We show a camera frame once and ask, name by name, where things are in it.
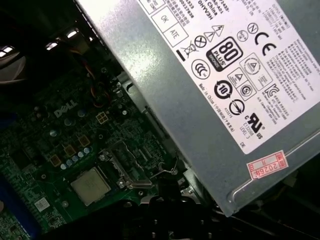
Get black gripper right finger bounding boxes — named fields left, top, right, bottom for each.
left=168, top=174, right=318, bottom=240

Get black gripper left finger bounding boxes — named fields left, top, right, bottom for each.
left=34, top=172, right=170, bottom=240

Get metal socket cover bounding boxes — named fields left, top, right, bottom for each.
left=98, top=139, right=153, bottom=190

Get wire locking lever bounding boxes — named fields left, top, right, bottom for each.
left=157, top=153, right=180, bottom=176

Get silver topped CPU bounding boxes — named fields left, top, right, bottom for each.
left=69, top=166, right=112, bottom=207

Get CPU socket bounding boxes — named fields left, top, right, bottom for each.
left=63, top=161, right=118, bottom=210

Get red inspection sticker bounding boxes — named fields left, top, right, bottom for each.
left=246, top=149, right=290, bottom=181

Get green motherboard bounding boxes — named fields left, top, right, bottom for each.
left=0, top=59, right=191, bottom=240

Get blue expansion slot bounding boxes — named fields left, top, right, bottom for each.
left=0, top=174, right=38, bottom=240

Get grey power supply unit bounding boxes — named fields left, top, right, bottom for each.
left=74, top=0, right=320, bottom=218

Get white power supply label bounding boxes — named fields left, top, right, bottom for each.
left=136, top=0, right=320, bottom=156

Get black PC case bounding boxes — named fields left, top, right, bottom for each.
left=0, top=0, right=320, bottom=240

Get multicoloured fan wires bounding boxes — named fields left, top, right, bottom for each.
left=83, top=56, right=112, bottom=108

